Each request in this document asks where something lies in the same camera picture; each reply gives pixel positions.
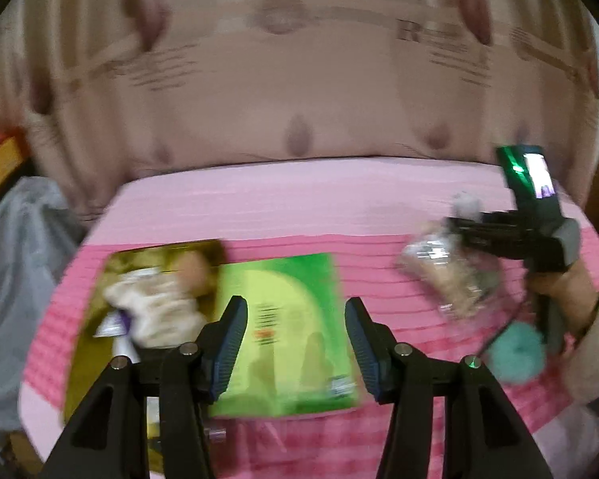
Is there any green tissue pack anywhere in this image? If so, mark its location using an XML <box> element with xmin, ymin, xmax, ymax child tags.
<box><xmin>211</xmin><ymin>253</ymin><xmax>359</xmax><ymax>418</ymax></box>

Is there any cream fabric scrunchie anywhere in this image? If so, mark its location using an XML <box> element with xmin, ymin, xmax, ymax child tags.
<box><xmin>102</xmin><ymin>267</ymin><xmax>208</xmax><ymax>349</ymax></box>

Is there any tan makeup sponge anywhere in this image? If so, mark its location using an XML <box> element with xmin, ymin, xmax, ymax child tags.
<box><xmin>174</xmin><ymin>251</ymin><xmax>212</xmax><ymax>296</ymax></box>

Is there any teal fluffy scrunchie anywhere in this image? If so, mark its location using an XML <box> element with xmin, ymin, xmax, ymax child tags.
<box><xmin>486</xmin><ymin>321</ymin><xmax>546</xmax><ymax>385</ymax></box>

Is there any beige sleeve forearm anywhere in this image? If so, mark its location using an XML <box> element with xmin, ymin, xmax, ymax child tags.
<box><xmin>560</xmin><ymin>293</ymin><xmax>599</xmax><ymax>410</ymax></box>

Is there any person right hand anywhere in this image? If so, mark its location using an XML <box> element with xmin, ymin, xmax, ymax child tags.
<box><xmin>525</xmin><ymin>259</ymin><xmax>599</xmax><ymax>338</ymax></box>

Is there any toothpick packet clear plastic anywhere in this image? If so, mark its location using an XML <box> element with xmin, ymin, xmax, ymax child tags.
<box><xmin>396</xmin><ymin>223</ymin><xmax>502</xmax><ymax>319</ymax></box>

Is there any pink checkered tablecloth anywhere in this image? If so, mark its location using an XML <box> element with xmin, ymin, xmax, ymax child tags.
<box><xmin>17</xmin><ymin>156</ymin><xmax>599</xmax><ymax>479</ymax></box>

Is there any gold metal tin tray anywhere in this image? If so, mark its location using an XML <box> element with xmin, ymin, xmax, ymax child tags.
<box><xmin>61</xmin><ymin>238</ymin><xmax>228</xmax><ymax>475</ymax></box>

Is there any grey leaf print cover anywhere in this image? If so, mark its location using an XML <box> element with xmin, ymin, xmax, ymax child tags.
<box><xmin>0</xmin><ymin>176</ymin><xmax>84</xmax><ymax>433</ymax></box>

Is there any beige leaf print curtain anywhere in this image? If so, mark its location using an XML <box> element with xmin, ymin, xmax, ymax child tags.
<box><xmin>0</xmin><ymin>0</ymin><xmax>599</xmax><ymax>221</ymax></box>

